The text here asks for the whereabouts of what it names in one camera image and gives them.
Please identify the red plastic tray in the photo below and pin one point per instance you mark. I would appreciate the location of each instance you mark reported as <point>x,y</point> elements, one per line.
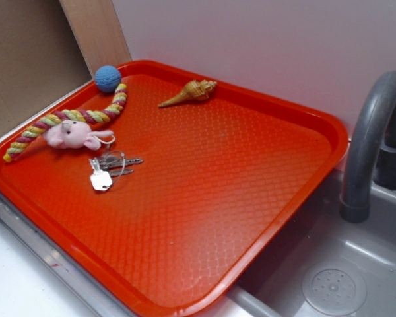
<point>218,180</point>

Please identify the brown spiral seashell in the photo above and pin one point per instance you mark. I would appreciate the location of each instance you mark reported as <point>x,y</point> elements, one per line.
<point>194,91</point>

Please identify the silver key bunch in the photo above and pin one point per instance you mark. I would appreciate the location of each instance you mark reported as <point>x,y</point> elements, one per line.
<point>115,163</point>

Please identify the white key tag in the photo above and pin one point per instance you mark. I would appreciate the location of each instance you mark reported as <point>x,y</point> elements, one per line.
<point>101,181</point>

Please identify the blue knitted ball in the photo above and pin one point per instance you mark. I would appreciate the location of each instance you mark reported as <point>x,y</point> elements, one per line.
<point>107,78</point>

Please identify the pink plush animal toy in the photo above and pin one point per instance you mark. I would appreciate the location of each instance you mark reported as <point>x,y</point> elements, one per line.
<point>75,135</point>

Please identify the grey plastic sink basin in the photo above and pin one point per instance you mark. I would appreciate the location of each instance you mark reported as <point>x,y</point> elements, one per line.
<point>322,265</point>

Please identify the wooden board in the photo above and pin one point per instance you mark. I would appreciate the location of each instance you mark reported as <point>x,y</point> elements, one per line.
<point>98,32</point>

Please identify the grey plastic faucet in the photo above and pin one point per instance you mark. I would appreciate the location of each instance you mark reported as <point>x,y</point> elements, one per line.
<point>372,152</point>

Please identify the brown cardboard panel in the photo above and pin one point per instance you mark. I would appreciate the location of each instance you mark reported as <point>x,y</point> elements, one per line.
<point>40,60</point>

